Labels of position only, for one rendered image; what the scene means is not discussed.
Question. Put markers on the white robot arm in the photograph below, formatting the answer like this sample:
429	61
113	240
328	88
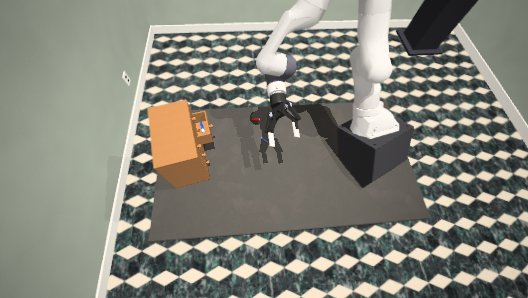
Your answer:
373	67

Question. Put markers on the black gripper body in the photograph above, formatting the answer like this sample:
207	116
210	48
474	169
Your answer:
278	100

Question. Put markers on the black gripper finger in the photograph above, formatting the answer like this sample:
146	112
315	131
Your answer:
270	125
294	120

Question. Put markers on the wooden chest of drawers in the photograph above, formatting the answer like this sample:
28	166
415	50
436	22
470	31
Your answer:
173	146

